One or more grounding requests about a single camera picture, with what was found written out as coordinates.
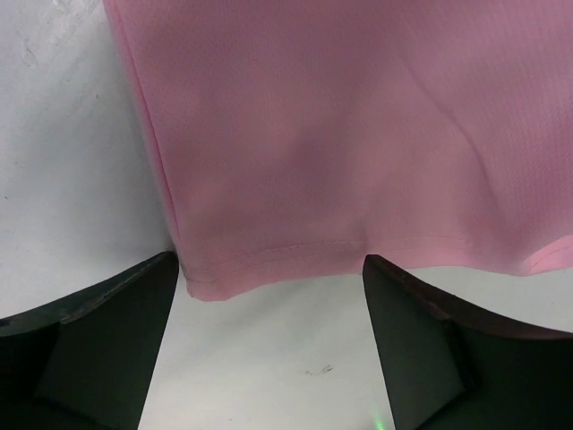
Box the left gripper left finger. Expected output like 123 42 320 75
1 252 179 429

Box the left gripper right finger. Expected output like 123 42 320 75
363 254 572 430

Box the pink t shirt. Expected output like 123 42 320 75
104 1 572 301

